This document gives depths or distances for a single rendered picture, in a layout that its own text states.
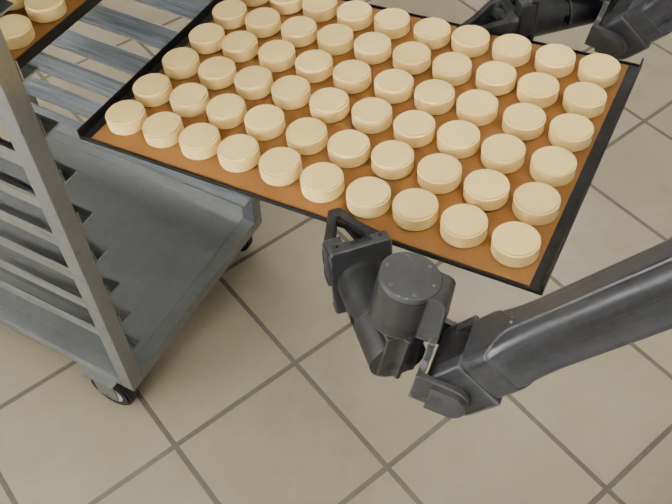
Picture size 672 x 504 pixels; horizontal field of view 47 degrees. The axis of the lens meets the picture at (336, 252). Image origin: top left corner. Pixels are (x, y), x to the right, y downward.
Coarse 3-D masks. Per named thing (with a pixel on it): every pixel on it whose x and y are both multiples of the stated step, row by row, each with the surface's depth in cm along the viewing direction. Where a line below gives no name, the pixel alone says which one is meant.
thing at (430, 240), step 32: (224, 32) 111; (256, 64) 106; (384, 64) 104; (480, 64) 102; (576, 64) 101; (352, 96) 100; (512, 96) 98; (608, 96) 96; (352, 128) 96; (480, 128) 94; (544, 128) 93; (160, 160) 95; (192, 160) 94; (320, 160) 93; (416, 160) 91; (480, 160) 91; (256, 192) 90; (288, 192) 90; (512, 192) 87; (384, 224) 85; (448, 256) 82; (480, 256) 81
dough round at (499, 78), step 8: (488, 64) 99; (496, 64) 99; (504, 64) 99; (480, 72) 98; (488, 72) 98; (496, 72) 98; (504, 72) 98; (512, 72) 97; (480, 80) 97; (488, 80) 97; (496, 80) 97; (504, 80) 97; (512, 80) 97; (480, 88) 98; (488, 88) 97; (496, 88) 97; (504, 88) 97; (512, 88) 98
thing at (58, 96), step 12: (24, 84) 175; (36, 84) 173; (48, 84) 171; (36, 96) 172; (48, 96) 172; (60, 96) 172; (72, 96) 170; (72, 108) 170; (84, 108) 170; (96, 108) 169
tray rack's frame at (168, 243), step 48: (48, 144) 187; (0, 192) 178; (96, 192) 178; (144, 192) 178; (192, 192) 178; (96, 240) 169; (144, 240) 169; (192, 240) 169; (240, 240) 169; (0, 288) 161; (144, 288) 161; (192, 288) 161; (48, 336) 154; (96, 336) 154; (144, 336) 154; (96, 384) 156
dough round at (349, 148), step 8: (336, 136) 92; (344, 136) 92; (352, 136) 92; (360, 136) 92; (328, 144) 92; (336, 144) 91; (344, 144) 91; (352, 144) 91; (360, 144) 91; (368, 144) 91; (328, 152) 92; (336, 152) 90; (344, 152) 90; (352, 152) 90; (360, 152) 90; (368, 152) 91; (336, 160) 91; (344, 160) 90; (352, 160) 90; (360, 160) 91
